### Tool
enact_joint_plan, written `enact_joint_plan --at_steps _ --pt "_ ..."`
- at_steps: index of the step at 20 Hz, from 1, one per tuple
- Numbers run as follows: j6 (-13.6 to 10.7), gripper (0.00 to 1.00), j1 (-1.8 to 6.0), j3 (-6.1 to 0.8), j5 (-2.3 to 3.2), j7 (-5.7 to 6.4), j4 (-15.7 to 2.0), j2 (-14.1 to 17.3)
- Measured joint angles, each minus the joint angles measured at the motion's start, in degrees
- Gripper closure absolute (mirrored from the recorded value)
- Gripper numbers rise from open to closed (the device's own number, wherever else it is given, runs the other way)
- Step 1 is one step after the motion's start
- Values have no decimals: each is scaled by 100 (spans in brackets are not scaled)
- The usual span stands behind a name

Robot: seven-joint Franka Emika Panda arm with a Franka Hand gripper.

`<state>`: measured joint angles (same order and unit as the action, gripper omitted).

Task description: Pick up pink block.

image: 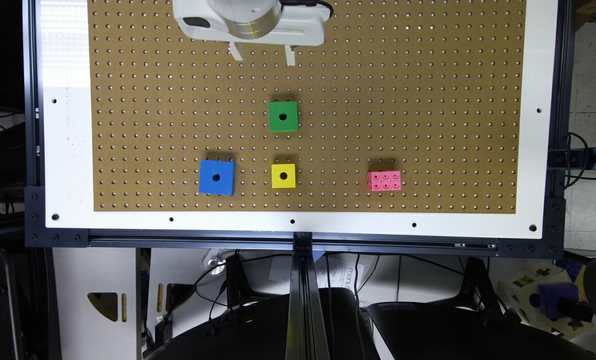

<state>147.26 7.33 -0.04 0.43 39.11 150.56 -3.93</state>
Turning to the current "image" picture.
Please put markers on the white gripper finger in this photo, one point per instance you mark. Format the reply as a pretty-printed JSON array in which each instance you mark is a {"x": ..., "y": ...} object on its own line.
[
  {"x": 290, "y": 55},
  {"x": 235, "y": 49}
]

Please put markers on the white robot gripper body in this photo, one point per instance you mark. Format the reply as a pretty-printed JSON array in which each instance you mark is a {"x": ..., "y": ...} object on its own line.
[{"x": 252, "y": 21}]

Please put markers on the pink studded block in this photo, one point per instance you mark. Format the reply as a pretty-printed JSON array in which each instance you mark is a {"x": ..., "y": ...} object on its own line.
[{"x": 380, "y": 181}]

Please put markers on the purple block toy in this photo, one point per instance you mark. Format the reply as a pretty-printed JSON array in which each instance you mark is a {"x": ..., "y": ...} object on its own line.
[{"x": 558, "y": 299}]

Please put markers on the green cube with hole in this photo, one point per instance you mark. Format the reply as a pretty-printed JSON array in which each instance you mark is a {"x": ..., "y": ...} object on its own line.
[{"x": 283, "y": 116}]

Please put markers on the yellow cube with hole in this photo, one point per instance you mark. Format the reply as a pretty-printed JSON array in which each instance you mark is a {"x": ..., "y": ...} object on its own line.
[{"x": 283, "y": 176}]

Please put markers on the blue cube with hole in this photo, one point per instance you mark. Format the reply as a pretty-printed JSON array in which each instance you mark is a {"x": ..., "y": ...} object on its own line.
[{"x": 217, "y": 177}]

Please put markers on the brown pegboard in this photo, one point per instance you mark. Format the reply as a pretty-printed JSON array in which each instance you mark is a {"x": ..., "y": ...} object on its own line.
[{"x": 428, "y": 88}]

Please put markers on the white cabinet panel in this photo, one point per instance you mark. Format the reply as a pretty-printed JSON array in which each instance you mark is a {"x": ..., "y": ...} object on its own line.
[{"x": 98, "y": 302}]

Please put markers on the black chair left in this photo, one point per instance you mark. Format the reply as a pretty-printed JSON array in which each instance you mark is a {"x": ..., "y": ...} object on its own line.
[{"x": 259, "y": 331}]

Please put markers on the black chair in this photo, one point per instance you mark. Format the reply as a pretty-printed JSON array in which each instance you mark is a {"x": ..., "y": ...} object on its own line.
[
  {"x": 427, "y": 331},
  {"x": 259, "y": 331}
]

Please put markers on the black chair right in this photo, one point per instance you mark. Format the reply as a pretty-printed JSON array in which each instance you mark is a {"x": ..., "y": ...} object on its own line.
[{"x": 427, "y": 331}]

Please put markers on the yellow shape sorter box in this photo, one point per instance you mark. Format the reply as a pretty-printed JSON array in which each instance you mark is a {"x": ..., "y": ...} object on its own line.
[{"x": 522, "y": 290}]

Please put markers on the white table frame board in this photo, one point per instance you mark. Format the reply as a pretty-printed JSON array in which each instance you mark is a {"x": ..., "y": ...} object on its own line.
[{"x": 64, "y": 63}]

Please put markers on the black aluminium frame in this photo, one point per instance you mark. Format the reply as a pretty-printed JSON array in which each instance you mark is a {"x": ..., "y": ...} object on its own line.
[{"x": 305, "y": 329}]

